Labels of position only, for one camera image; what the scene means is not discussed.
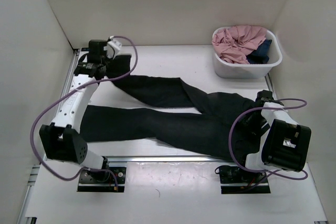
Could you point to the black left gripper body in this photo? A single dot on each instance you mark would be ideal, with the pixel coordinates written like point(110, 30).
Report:
point(104, 63)

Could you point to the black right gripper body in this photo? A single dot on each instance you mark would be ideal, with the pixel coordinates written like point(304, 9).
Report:
point(254, 121)

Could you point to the black trousers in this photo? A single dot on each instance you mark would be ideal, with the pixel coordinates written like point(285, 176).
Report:
point(174, 113)

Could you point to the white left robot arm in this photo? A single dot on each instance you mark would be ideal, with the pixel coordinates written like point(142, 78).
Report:
point(61, 139)

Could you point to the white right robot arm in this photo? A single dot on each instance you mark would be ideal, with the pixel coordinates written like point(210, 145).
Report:
point(283, 143)

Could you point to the dark blue garment in basket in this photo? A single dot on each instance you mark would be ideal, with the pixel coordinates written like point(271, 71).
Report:
point(260, 55)

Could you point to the pink garment in basket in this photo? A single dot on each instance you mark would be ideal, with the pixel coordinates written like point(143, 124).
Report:
point(233, 44)

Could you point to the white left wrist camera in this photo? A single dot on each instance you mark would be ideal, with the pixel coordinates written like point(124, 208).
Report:
point(113, 47)

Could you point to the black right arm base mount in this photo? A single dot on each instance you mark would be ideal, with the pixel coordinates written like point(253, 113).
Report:
point(235, 180)

